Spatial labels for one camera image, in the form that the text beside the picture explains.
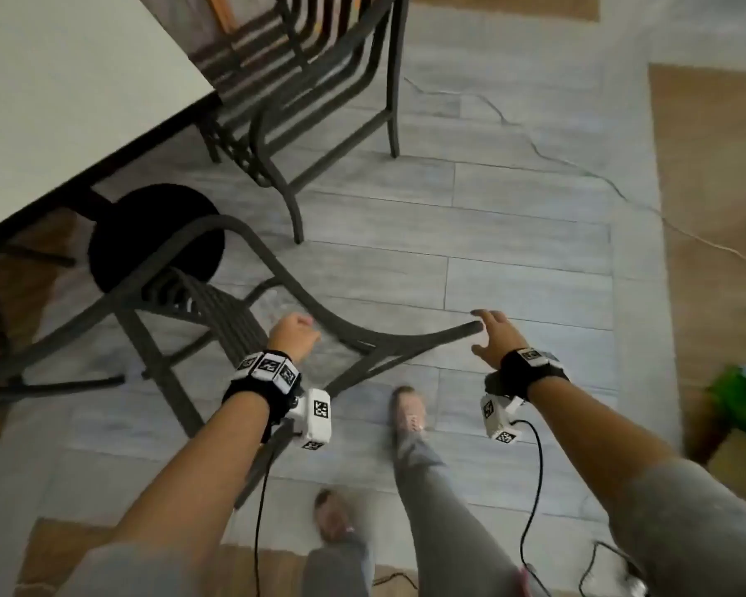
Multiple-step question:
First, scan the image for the person's right hand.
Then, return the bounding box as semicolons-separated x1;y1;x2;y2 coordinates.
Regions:
470;309;529;371

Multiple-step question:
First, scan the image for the person's left hand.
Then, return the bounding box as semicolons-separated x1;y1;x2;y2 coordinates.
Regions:
267;312;322;369

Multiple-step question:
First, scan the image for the dark metal slatted chair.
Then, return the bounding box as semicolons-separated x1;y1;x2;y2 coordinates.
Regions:
186;0;411;245
0;214;484;510

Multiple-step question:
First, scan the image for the person's left forearm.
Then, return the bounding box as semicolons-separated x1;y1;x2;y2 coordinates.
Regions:
102;391;268;560

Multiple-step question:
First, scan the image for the person's right forearm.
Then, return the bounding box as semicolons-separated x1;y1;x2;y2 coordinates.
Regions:
525;376;681;523

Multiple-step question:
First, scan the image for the black marker wristband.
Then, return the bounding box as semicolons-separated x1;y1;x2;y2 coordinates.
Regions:
499;347;570;403
223;349;303;425

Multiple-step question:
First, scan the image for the person's right shoe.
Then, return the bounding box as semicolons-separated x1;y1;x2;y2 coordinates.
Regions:
390;386;429;451

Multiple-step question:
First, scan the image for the person's shoe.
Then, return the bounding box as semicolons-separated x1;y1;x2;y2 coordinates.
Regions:
390;386;429;451
314;488;356;544

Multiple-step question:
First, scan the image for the person's right leg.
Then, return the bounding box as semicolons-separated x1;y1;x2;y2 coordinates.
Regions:
390;429;529;597

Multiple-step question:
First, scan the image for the person's leg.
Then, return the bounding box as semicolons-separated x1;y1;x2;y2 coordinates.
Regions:
301;534;375;597
390;429;529;597

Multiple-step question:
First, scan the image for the person's left shoe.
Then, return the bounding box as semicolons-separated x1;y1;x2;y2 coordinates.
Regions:
314;488;356;544

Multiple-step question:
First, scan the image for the black round base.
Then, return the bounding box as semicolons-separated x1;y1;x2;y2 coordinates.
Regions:
88;184;226;299

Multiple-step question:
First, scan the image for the person's left leg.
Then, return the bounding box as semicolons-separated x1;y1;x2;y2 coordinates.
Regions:
301;534;375;597

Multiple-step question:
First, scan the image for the green bag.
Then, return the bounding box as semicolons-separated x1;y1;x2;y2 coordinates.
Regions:
704;364;746;431

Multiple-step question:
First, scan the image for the cardboard box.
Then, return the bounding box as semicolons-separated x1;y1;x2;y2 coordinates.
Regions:
704;427;746;512

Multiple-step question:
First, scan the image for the white table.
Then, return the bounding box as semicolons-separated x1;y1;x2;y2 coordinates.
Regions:
0;0;218;243

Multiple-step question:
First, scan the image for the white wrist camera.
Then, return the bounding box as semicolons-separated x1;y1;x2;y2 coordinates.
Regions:
480;391;527;446
283;388;334;452

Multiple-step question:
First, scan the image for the black camera cable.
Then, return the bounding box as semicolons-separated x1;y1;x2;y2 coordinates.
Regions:
513;419;547;579
253;425;287;597

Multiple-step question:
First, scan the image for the thin white floor cable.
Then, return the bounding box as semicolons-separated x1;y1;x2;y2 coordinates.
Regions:
403;76;746;269

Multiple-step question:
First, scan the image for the black floor cable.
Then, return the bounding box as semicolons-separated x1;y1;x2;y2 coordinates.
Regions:
577;539;650;597

